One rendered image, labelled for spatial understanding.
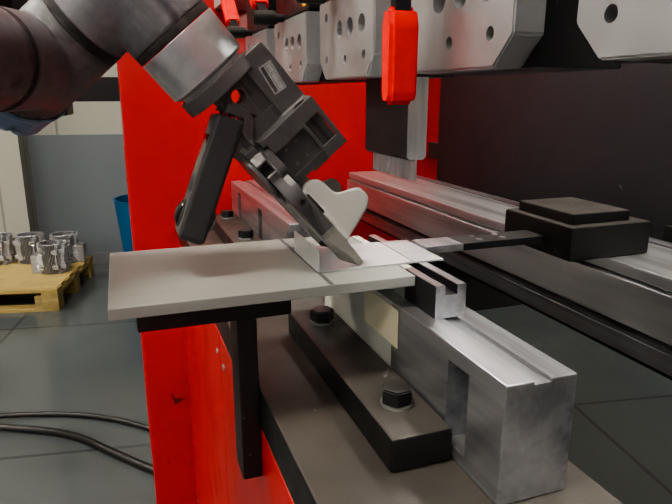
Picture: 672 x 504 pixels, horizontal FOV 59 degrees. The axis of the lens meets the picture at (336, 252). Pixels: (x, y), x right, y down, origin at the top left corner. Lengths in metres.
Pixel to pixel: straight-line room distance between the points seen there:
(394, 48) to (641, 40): 0.18
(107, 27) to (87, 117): 3.89
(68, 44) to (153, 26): 0.07
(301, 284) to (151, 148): 0.93
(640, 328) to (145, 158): 1.07
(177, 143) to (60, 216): 3.16
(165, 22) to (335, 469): 0.37
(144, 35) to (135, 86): 0.89
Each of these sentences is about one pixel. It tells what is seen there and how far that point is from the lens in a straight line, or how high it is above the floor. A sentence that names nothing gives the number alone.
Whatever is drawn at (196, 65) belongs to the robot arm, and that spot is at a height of 1.18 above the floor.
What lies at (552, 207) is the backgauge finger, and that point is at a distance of 0.72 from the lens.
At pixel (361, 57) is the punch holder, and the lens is 0.57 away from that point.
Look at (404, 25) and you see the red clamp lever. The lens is 0.44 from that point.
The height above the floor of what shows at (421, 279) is 1.00.
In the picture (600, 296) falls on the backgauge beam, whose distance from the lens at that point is 0.73.
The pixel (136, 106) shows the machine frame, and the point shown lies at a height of 1.13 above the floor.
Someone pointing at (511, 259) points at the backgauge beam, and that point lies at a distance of 0.85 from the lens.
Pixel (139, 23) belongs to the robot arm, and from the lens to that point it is 0.51.
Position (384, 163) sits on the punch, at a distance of 0.63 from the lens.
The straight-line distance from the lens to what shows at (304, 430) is 0.54.
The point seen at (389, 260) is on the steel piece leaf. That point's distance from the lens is 0.59.
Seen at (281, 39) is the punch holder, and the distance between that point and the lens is 0.85.
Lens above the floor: 1.16
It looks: 15 degrees down
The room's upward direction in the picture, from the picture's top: straight up
